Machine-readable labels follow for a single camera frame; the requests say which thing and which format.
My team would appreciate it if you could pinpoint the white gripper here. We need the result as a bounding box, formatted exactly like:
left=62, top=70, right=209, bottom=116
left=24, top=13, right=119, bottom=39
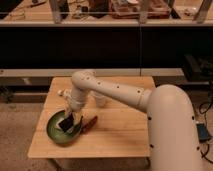
left=64, top=88, right=88, bottom=131

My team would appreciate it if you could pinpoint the black eraser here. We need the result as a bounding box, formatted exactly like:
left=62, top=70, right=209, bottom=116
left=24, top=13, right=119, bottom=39
left=59, top=116, right=74, bottom=132

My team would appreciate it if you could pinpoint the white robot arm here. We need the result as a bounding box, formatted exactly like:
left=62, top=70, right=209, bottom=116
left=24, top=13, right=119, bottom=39
left=70, top=70, right=203, bottom=171

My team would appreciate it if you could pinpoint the white sponge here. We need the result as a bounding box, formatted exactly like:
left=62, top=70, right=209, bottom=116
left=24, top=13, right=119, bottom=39
left=66, top=126, right=76, bottom=134

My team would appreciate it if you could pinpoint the red chili pepper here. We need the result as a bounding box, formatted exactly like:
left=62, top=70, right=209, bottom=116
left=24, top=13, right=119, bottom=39
left=81, top=116, right=98, bottom=133

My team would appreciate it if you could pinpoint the green plate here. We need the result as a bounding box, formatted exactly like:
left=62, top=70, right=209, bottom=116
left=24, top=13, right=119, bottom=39
left=46, top=110, right=81, bottom=144

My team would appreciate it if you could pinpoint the white tube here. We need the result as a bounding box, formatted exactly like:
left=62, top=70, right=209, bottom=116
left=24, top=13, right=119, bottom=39
left=58, top=89, right=71, bottom=98

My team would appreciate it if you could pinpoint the wooden table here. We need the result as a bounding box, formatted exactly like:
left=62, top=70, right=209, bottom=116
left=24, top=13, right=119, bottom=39
left=28, top=77, right=149, bottom=159

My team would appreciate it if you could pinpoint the blue power adapter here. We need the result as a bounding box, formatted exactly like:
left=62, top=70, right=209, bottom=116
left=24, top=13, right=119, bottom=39
left=196, top=123, right=211, bottom=142

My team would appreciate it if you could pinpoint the black cable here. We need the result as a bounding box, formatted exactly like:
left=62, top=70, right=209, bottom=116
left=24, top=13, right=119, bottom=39
left=196, top=93, right=213, bottom=171

